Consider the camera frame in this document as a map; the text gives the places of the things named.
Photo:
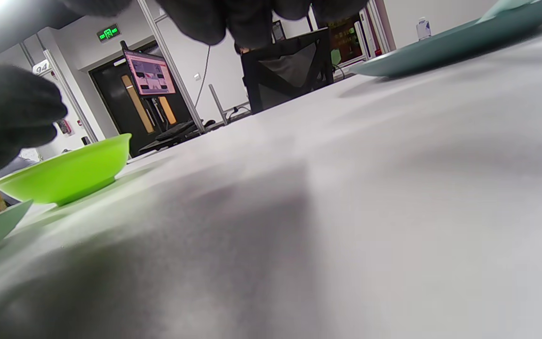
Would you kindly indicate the person's right hand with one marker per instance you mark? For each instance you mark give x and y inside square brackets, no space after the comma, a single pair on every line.
[7,117]

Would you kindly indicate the white number tag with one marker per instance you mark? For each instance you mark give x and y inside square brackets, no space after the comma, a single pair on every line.
[41,67]

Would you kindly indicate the lime green bowl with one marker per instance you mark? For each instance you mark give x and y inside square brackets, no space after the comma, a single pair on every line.
[64,174]

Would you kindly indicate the dark double door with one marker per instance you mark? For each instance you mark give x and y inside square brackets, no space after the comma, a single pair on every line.
[111,103]

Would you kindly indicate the green exit sign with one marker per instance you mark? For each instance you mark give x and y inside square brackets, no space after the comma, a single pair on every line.
[108,33]

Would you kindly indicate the monitor with pink screen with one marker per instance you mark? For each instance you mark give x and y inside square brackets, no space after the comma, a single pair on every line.
[151,75]

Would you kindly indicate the black office chair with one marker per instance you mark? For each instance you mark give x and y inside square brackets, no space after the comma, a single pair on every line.
[285,70]

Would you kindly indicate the clear water bottle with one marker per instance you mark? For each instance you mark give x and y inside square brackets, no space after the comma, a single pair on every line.
[423,29]

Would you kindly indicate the teal blue plate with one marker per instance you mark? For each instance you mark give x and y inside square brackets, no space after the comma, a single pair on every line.
[440,47]

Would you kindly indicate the aluminium frame post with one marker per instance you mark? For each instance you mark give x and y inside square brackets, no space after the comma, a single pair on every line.
[172,66]

